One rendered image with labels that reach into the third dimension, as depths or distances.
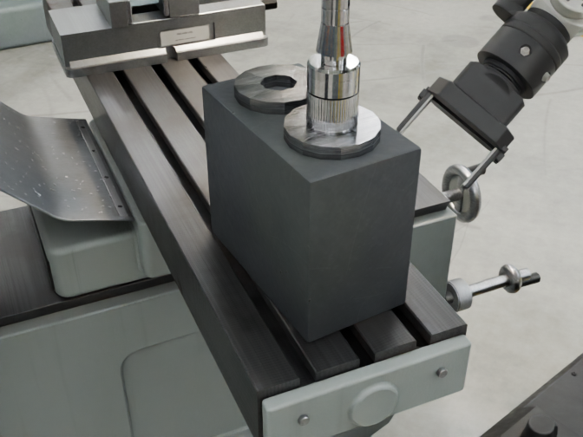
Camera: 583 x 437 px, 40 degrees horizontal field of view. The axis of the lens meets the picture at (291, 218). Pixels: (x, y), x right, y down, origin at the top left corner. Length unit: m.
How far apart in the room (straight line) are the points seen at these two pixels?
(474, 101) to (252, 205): 0.34
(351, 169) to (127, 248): 0.53
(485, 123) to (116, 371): 0.67
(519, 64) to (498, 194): 1.91
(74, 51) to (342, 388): 0.78
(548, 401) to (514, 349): 0.96
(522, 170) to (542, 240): 0.44
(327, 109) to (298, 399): 0.27
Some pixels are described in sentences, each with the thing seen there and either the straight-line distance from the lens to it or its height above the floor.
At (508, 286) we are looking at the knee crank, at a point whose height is 0.56.
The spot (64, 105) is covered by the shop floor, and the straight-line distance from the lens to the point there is 3.54.
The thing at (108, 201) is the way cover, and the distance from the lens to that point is 1.14.
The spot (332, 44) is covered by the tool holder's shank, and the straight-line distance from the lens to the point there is 0.69.
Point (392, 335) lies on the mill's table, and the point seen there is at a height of 0.99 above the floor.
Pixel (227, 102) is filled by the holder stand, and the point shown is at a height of 1.17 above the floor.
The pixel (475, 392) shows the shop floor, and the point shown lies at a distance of 2.15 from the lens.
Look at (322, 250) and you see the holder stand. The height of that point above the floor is 1.10.
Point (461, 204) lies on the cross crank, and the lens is 1.59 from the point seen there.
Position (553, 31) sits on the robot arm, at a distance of 1.03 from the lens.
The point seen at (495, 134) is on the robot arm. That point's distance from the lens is 1.00.
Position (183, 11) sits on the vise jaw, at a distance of 1.36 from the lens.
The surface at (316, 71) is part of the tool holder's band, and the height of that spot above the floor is 1.24.
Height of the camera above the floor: 1.53
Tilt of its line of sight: 35 degrees down
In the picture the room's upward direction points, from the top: straight up
